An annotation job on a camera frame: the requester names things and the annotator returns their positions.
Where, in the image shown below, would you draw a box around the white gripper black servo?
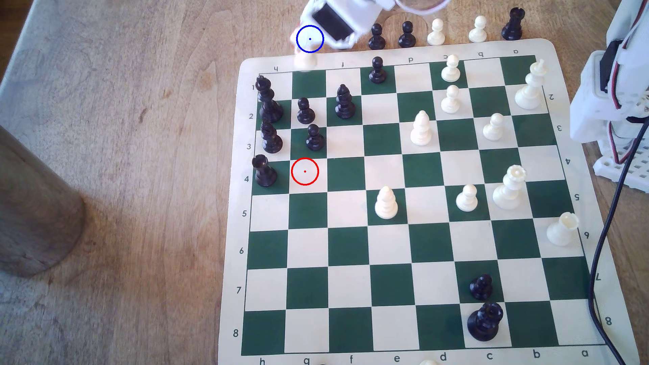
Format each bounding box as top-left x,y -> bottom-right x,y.
290,0 -> 395,54

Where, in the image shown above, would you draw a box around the white rook with flat top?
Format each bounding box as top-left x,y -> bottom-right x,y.
294,50 -> 318,73

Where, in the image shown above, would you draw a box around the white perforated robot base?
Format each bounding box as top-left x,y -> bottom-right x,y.
593,139 -> 649,193

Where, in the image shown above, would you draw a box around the green and cream chess mat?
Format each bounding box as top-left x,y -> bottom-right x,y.
218,38 -> 641,365

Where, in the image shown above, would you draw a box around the black pawn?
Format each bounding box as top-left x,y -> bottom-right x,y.
367,23 -> 386,50
470,274 -> 494,301
306,124 -> 325,151
398,21 -> 417,48
296,97 -> 315,124
368,56 -> 387,84

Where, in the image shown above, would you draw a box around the black king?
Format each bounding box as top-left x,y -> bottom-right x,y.
255,75 -> 284,123

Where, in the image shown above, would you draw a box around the black bishop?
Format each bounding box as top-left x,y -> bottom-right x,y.
260,121 -> 284,154
335,84 -> 356,119

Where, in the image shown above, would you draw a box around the white pawn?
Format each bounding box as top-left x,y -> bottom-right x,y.
427,19 -> 446,46
468,16 -> 488,43
483,113 -> 505,142
456,184 -> 478,213
441,54 -> 461,83
440,85 -> 461,114

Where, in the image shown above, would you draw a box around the white bishop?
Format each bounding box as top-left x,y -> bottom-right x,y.
410,110 -> 433,147
375,186 -> 399,220

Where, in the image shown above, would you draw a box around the white king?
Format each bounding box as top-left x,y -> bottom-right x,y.
514,59 -> 548,110

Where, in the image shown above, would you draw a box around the white queen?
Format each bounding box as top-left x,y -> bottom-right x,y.
492,165 -> 527,211

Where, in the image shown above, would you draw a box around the black queen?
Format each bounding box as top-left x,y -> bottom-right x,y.
467,302 -> 504,341

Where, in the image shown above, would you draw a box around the round wooden post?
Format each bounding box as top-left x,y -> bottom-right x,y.
0,124 -> 86,278

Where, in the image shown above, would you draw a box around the red and black servo wires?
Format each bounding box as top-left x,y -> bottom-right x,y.
606,23 -> 649,165

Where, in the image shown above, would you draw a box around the black cable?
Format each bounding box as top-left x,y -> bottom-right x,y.
588,117 -> 649,365

